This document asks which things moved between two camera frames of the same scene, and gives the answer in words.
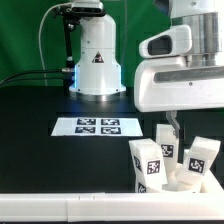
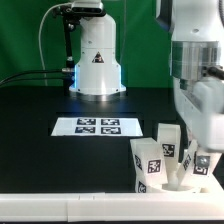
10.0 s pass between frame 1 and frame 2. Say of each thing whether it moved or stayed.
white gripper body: moved
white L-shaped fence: stayed
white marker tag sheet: stayed
